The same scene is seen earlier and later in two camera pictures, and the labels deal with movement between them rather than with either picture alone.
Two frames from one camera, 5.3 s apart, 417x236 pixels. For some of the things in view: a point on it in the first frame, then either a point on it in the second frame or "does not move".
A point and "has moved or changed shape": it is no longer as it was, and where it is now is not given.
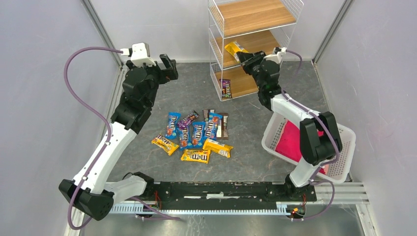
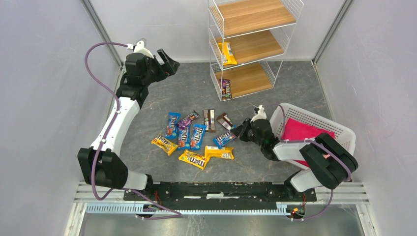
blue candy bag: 185,137 does not move
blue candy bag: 212,126 to 222,140
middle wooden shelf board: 263,42 does not move
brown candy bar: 206,113 does not move
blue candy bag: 198,134 does not move
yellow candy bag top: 234,47 to 228,57
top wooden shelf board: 247,16 does not move
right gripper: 251,61 to 244,131
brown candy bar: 222,131 has moved or changed shape
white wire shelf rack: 240,26 does not move
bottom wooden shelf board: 242,82 does not move
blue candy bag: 173,119 does not move
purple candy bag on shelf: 226,90 does not move
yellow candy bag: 217,146 has moved or changed shape
